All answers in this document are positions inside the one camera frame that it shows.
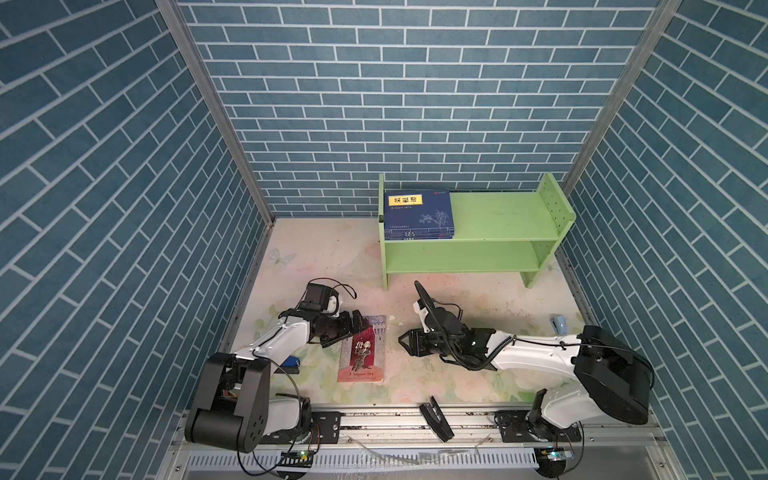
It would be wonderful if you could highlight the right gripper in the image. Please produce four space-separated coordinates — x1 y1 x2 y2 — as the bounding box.
394 327 459 359

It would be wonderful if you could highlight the red illustrated book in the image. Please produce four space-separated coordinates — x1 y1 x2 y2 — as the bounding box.
337 315 387 383

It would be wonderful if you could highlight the blue book yellow label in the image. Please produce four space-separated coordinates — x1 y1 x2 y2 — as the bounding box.
383 190 455 241

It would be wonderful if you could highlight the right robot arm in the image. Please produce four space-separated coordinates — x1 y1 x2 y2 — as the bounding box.
398 282 655 440

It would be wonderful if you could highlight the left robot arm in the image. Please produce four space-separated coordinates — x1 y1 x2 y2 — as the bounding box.
184 278 369 454

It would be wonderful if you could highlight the blue black stapler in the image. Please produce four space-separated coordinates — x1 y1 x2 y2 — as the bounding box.
280 355 301 375

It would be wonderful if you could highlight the small blue white mouse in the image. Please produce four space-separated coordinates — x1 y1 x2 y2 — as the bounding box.
550 315 569 336

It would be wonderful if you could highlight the green two-tier shelf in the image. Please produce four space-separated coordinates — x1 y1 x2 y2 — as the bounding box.
378 173 576 289

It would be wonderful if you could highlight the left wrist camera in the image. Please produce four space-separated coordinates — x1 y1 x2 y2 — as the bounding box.
320 289 340 316

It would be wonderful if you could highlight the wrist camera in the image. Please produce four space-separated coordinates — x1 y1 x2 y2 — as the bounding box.
320 289 340 316
413 300 433 334

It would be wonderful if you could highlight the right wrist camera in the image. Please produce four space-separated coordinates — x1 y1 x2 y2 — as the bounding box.
413 300 433 334

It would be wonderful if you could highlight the black clip on rail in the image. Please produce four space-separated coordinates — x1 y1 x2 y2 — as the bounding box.
419 396 455 443

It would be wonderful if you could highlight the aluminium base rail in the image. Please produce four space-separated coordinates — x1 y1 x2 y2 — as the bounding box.
159 403 668 479

